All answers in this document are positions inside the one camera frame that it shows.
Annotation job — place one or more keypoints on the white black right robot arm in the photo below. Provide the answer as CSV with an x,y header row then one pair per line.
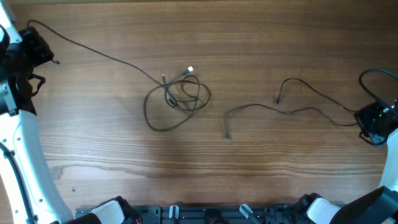
x,y
374,207

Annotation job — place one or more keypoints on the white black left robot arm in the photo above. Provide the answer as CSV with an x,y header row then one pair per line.
x,y
29,185

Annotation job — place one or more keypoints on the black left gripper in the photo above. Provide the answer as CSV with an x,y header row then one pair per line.
x,y
33,38

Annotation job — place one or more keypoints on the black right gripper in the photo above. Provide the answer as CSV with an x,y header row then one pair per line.
x,y
364,121

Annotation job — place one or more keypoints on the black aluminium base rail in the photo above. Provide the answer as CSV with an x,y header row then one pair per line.
x,y
274,213

